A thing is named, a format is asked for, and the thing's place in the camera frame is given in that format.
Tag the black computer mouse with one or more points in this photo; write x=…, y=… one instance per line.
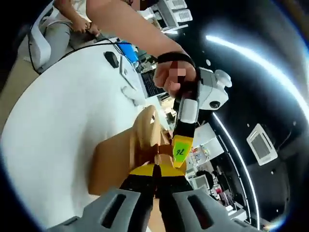
x=111, y=60

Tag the straight ceiling light strip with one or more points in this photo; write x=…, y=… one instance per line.
x=248, y=54

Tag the person's left hand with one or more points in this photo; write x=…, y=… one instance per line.
x=160, y=77

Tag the stack of white bins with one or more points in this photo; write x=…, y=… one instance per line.
x=182, y=10

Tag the brown paper box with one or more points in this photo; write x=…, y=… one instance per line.
x=113, y=164

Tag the white metal shelf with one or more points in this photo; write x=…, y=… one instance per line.
x=166, y=21

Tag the curved ceiling light strip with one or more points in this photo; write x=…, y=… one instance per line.
x=239, y=164

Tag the white cloth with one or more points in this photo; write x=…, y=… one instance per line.
x=132, y=94

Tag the white chair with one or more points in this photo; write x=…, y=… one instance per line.
x=38, y=41

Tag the blue box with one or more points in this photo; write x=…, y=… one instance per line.
x=129, y=52

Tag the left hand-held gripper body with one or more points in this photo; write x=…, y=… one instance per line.
x=212, y=89

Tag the ceiling air conditioner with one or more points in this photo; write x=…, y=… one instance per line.
x=262, y=145

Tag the silver laptop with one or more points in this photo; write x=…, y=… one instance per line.
x=131, y=70

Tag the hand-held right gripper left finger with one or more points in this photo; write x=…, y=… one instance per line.
x=108, y=210

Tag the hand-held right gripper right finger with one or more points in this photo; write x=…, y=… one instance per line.
x=193, y=207

